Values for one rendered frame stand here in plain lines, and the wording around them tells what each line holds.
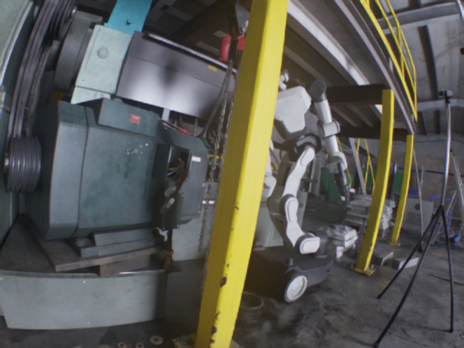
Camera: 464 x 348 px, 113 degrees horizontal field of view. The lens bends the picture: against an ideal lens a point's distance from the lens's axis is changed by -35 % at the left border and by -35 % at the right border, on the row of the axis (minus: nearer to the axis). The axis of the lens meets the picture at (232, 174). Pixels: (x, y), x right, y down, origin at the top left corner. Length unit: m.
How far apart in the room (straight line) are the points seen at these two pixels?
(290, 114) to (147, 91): 0.89
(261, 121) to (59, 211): 0.66
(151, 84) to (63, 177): 0.99
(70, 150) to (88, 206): 0.18
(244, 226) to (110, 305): 0.63
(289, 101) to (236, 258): 0.97
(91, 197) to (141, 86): 0.92
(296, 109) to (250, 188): 0.82
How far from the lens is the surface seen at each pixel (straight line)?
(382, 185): 2.20
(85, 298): 0.99
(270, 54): 0.78
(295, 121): 1.43
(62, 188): 0.74
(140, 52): 1.60
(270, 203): 1.49
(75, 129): 0.74
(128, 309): 1.06
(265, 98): 0.72
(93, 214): 0.80
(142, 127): 0.86
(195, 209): 1.14
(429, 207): 5.54
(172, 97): 1.60
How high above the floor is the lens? 0.72
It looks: 1 degrees down
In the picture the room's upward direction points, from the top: 10 degrees clockwise
